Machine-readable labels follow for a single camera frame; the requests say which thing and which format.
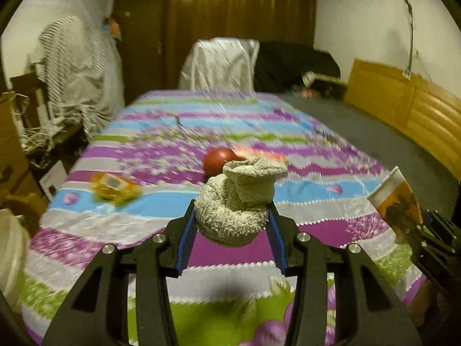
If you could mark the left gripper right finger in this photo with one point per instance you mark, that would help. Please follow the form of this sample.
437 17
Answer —
281 233

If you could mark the white wifi router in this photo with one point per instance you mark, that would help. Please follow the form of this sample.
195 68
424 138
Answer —
32 110

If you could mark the colourful striped bed sheet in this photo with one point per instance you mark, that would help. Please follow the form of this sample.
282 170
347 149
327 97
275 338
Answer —
227 295

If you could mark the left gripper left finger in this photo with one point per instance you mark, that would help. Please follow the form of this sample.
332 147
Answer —
180 233

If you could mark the dark wooden wardrobe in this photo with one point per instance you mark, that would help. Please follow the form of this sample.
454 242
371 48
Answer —
264 20

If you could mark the black clothes pile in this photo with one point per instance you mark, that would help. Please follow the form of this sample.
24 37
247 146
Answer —
281 65

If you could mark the pink snack packet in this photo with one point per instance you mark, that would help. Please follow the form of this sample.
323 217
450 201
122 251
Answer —
250 153

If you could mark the grey striped hanging cloth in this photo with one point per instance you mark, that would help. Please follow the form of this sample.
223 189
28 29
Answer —
82 69

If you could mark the wooden headboard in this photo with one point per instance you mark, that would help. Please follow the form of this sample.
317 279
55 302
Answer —
419 109

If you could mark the orange snack bag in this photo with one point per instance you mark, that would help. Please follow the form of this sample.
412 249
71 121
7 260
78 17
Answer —
394 201

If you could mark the white product box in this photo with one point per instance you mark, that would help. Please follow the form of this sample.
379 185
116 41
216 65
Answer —
53 180

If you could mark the red apple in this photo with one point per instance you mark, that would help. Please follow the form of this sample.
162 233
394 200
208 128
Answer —
215 160

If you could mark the white trash bucket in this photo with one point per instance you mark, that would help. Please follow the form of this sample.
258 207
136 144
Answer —
13 251

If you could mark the chair with white cover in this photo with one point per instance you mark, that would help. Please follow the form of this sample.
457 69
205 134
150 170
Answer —
220 64

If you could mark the wooden drawer dresser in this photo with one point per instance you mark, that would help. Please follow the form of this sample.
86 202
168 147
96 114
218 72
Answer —
16 176

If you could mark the white fluffy sock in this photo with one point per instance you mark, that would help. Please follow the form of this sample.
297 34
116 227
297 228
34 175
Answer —
231 208

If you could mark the yellow snack wrapper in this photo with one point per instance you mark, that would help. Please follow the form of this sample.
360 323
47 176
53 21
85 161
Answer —
114 189

